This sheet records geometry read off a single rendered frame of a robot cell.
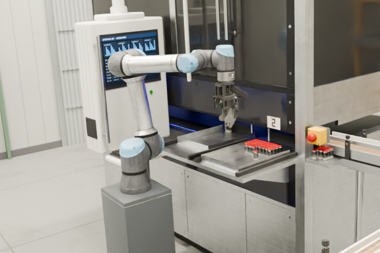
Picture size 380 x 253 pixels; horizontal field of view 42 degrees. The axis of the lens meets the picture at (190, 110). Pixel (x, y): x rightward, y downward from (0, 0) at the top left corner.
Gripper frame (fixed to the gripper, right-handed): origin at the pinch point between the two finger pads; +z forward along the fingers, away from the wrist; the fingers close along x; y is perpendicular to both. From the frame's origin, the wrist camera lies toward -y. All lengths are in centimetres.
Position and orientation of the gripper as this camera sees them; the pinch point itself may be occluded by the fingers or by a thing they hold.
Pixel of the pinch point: (230, 124)
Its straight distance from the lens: 221.1
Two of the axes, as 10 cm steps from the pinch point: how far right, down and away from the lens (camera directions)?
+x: 6.2, 1.5, -7.7
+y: -7.8, 1.8, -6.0
